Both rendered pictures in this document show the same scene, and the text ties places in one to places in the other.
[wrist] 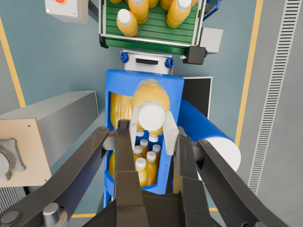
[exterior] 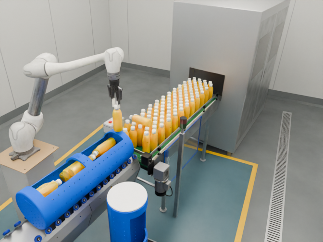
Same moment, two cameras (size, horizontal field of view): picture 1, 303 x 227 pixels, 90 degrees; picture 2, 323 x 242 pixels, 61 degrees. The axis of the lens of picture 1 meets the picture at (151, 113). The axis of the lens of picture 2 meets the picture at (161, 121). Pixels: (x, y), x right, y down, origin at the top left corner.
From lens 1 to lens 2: 2.11 m
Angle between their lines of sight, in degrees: 76
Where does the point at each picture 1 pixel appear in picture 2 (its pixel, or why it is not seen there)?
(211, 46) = (160, 168)
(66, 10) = (109, 124)
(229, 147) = (142, 190)
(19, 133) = (45, 148)
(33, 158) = (35, 158)
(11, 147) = (36, 149)
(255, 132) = not seen: outside the picture
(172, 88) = (125, 137)
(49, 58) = not seen: hidden behind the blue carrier
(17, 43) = not seen: hidden behind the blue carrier
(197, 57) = (146, 155)
